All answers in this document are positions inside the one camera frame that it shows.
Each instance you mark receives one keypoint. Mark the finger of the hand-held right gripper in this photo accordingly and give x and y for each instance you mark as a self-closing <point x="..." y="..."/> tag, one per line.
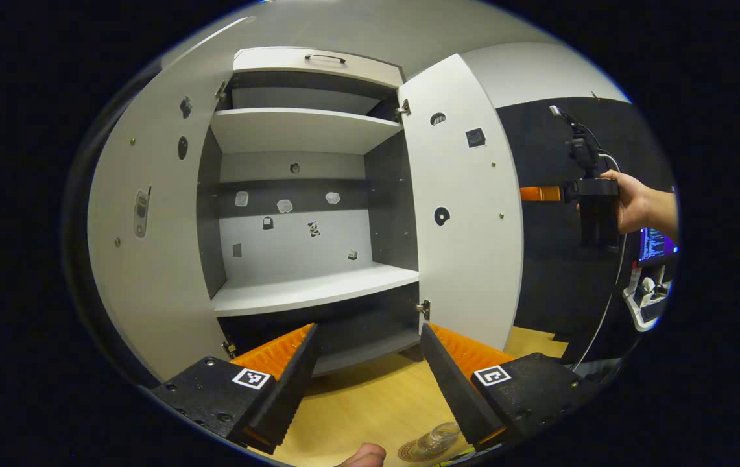
<point x="541" y="193"/>

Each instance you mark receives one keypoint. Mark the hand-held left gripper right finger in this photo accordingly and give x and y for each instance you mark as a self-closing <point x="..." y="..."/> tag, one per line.
<point x="451" y="383"/>

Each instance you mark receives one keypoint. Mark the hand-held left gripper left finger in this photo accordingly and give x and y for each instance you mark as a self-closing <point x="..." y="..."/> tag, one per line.
<point x="288" y="383"/>

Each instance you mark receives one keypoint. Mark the round patterned coaster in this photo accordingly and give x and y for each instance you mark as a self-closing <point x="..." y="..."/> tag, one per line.
<point x="412" y="452"/>

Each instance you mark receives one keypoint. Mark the white cabinet door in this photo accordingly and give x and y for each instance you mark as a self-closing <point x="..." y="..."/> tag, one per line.
<point x="149" y="292"/>
<point x="467" y="259"/>

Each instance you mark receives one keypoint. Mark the white and grey cabinet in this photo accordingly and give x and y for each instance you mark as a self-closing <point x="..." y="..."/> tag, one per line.
<point x="298" y="227"/>

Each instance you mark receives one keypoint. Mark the metal door hinge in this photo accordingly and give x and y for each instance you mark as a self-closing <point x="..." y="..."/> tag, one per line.
<point x="424" y="309"/>
<point x="404" y="108"/>
<point x="221" y="91"/>
<point x="229" y="349"/>

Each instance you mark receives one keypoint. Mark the white cabinet shelf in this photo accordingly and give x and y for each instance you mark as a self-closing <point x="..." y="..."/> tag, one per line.
<point x="305" y="130"/>
<point x="311" y="290"/>

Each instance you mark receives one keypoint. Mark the white cabinet drawer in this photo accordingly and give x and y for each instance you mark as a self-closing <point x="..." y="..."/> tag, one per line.
<point x="279" y="59"/>

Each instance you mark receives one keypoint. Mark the lit computer screen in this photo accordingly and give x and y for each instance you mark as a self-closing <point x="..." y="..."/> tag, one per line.
<point x="655" y="243"/>

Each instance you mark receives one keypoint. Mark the black backdrop cloth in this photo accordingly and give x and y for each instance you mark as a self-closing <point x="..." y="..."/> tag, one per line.
<point x="551" y="285"/>

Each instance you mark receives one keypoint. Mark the white device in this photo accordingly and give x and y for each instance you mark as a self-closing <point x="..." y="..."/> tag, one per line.
<point x="645" y="305"/>

